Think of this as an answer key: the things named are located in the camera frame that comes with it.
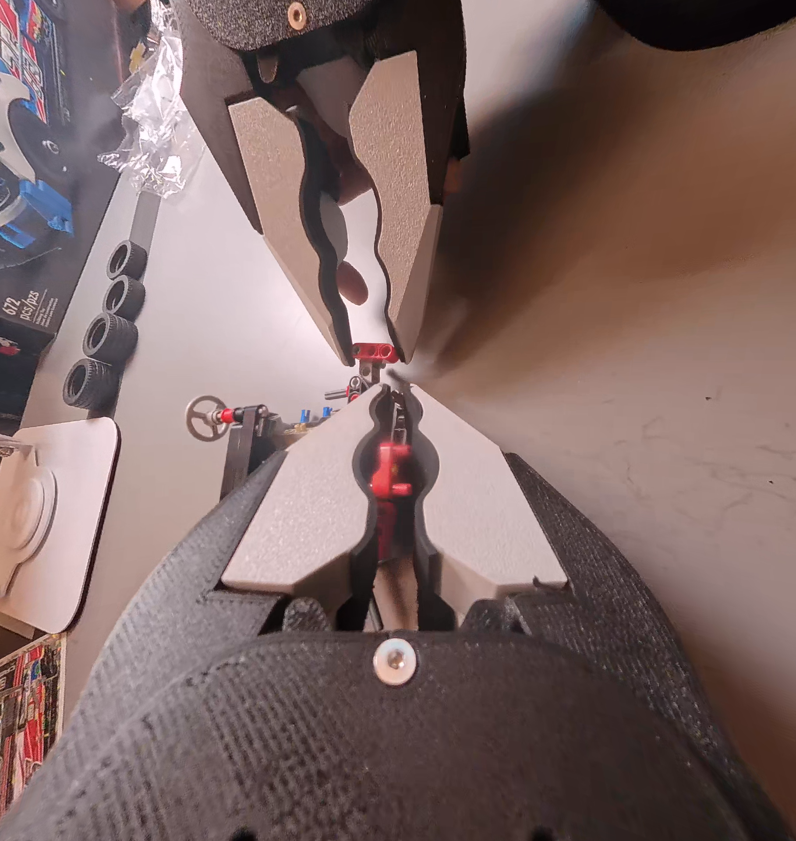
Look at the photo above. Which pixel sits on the lego sticker sheet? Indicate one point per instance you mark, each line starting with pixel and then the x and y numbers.
pixel 16 723

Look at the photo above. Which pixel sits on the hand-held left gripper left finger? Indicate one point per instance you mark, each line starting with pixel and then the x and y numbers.
pixel 299 525

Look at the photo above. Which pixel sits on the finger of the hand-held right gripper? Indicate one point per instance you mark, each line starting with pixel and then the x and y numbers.
pixel 273 171
pixel 404 164

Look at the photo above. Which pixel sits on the person's right hand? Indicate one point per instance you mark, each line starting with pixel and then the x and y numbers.
pixel 352 177

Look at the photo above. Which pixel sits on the printed lego set box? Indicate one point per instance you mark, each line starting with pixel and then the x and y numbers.
pixel 76 98

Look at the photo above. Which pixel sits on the red lego beam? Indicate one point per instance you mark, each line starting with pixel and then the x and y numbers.
pixel 373 351

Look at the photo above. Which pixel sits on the empty clear plastic bag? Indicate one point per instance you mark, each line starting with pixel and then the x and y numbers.
pixel 154 112

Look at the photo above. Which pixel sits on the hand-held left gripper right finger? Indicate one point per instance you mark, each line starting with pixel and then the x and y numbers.
pixel 496 525

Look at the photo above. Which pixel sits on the lego car chassis assembly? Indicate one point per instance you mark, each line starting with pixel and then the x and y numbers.
pixel 240 447

